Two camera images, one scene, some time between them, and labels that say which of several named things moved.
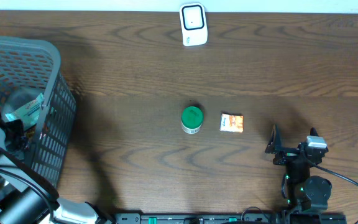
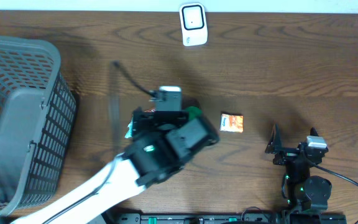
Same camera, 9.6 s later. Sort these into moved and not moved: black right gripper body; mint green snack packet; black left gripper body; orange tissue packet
Moved: mint green snack packet; black left gripper body
Not moved: orange tissue packet; black right gripper body
